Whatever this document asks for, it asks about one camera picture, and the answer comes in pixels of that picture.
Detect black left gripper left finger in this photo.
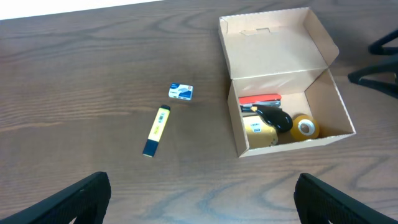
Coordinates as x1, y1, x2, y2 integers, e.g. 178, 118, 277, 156
1, 172, 111, 224

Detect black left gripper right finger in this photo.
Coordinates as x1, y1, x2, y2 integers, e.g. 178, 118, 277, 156
294, 173, 397, 224

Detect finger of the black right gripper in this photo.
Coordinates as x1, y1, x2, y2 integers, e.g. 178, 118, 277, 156
368, 30, 398, 55
348, 55, 397, 98

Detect yellow tape roll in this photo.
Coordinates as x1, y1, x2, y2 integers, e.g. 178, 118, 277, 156
290, 115, 320, 141

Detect yellow highlighter marker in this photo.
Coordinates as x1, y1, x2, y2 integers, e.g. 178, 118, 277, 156
142, 105, 170, 157

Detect open cardboard box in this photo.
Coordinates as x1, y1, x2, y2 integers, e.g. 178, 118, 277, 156
219, 7, 356, 157

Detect red black stapler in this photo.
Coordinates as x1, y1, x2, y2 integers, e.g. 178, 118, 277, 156
238, 94, 282, 112

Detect small white blue staple box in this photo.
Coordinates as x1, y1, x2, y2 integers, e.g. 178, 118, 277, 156
169, 83, 193, 101

